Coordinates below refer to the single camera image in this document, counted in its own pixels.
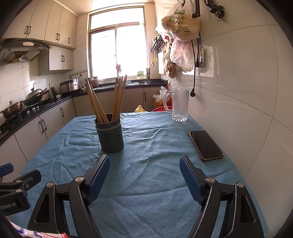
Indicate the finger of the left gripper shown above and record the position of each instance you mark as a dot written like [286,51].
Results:
[6,169]

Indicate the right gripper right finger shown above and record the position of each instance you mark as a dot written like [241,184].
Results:
[240,218]

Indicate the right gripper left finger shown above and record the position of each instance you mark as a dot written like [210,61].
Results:
[49,212]

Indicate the lower kitchen cabinets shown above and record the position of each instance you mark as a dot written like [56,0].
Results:
[22,145]

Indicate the kitchen sink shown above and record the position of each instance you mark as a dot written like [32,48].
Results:
[111,81]

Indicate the patterned sleeve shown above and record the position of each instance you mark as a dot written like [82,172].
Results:
[32,233]

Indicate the steel pot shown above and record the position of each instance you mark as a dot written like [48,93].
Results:
[12,109]

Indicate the gas stove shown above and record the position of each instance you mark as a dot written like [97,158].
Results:
[28,114]

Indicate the wok with lid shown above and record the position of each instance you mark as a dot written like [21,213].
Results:
[35,96]

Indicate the black smartphone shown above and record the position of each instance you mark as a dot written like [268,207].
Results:
[205,145]

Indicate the electric kettle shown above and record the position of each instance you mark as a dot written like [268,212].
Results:
[53,93]

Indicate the blue towel table cloth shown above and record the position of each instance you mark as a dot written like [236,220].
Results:
[144,194]

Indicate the dark utensil holder cup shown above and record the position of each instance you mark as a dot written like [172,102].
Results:
[110,135]

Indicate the silver rice cooker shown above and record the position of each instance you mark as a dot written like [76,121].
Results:
[69,86]

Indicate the range hood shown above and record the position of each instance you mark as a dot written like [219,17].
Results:
[14,50]

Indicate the brown clay pot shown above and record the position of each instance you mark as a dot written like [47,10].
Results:
[94,82]

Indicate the clear glass mug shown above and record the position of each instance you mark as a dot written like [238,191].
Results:
[180,100]

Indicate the red plastic basin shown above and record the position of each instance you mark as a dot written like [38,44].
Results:
[162,108]

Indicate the red trash bin with bag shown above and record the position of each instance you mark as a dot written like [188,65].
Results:
[158,98]

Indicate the window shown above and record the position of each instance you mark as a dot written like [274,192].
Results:
[118,43]

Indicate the hanging pink plastic bag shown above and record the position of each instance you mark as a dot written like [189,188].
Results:
[181,54]

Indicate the hanging plastic bag yellow contents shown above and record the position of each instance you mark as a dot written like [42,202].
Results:
[182,22]

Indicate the upper wall cabinets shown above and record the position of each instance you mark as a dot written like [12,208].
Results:
[55,25]

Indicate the wall power strip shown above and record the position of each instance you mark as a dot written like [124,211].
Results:
[207,61]

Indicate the wall utensil rack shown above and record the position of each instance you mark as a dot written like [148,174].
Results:
[158,43]

